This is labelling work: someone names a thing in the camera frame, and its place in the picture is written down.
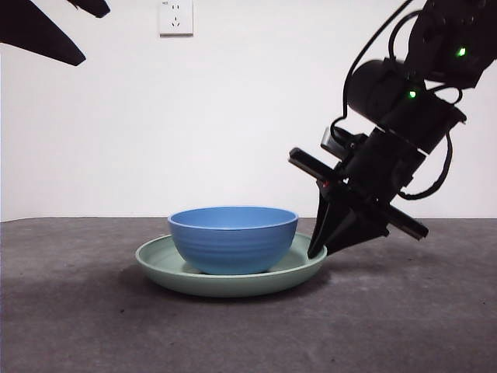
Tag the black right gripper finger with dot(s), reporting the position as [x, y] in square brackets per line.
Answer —
[322, 225]
[361, 229]

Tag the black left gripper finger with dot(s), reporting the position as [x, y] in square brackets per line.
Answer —
[39, 31]
[93, 5]

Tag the blue bowl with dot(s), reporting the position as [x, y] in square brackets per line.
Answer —
[233, 241]

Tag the green plate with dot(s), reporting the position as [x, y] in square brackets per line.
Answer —
[233, 287]

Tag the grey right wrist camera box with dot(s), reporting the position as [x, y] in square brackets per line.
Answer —
[330, 140]

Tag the white wall socket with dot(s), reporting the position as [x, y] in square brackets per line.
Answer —
[176, 17]

